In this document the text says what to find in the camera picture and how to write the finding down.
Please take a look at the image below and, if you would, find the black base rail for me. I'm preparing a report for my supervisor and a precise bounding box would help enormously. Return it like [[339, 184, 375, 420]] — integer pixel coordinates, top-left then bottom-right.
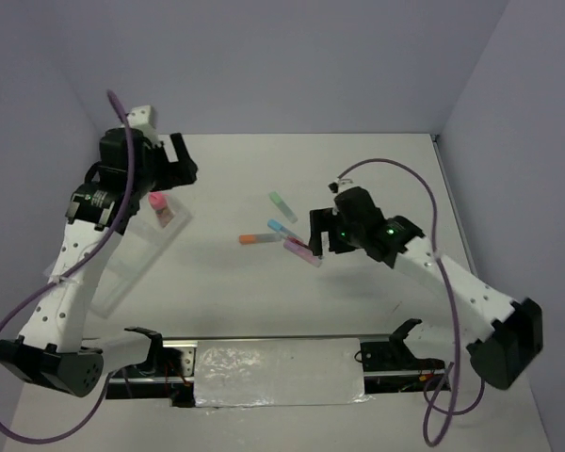
[[106, 319, 447, 409]]

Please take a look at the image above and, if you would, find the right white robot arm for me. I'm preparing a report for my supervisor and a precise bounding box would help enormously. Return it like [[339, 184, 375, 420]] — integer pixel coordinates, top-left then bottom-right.
[[309, 186, 543, 390]]

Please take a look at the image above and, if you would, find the blue cap highlighter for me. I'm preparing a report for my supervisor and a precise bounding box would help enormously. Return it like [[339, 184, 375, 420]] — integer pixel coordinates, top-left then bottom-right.
[[267, 219, 303, 242]]

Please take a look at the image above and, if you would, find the green cap highlighter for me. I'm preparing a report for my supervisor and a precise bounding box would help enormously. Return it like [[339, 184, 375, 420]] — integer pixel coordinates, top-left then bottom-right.
[[268, 191, 298, 223]]

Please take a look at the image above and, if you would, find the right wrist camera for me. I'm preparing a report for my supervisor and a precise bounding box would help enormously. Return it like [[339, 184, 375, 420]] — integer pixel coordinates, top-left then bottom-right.
[[328, 177, 354, 195]]

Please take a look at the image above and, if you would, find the orange cap highlighter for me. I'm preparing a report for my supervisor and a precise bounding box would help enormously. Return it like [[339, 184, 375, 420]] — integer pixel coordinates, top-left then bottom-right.
[[238, 233, 283, 246]]

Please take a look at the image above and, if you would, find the purple cap highlighter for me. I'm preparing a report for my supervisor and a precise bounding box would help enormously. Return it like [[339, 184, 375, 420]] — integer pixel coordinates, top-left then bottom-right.
[[283, 238, 322, 267]]

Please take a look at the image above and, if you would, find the pink cap glue stick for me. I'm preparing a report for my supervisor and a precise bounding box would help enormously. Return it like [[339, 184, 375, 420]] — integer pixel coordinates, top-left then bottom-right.
[[148, 192, 176, 229]]

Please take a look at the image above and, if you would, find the red gel pen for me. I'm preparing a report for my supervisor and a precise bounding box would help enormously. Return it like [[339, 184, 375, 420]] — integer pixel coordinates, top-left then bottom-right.
[[286, 235, 323, 260]]

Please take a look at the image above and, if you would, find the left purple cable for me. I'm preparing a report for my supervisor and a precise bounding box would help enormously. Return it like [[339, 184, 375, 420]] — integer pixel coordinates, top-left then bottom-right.
[[0, 89, 137, 445]]

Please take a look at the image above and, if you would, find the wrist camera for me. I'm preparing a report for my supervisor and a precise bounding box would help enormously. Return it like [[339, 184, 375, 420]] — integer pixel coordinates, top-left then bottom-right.
[[328, 177, 354, 195], [127, 105, 160, 145]]

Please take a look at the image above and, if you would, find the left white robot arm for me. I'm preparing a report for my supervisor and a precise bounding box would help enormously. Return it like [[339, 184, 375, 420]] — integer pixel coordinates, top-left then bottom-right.
[[0, 128, 198, 397]]

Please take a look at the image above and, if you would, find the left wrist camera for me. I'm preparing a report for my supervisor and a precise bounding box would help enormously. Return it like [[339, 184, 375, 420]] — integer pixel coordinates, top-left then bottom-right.
[[127, 105, 160, 145]]

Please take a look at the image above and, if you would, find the silver foil covered panel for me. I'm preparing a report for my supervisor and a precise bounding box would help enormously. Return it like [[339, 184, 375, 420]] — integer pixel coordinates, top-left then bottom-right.
[[194, 338, 367, 408]]

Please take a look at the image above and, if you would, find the clear plastic organizer tray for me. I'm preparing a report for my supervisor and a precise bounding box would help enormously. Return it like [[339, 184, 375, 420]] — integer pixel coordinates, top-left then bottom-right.
[[41, 190, 194, 321]]

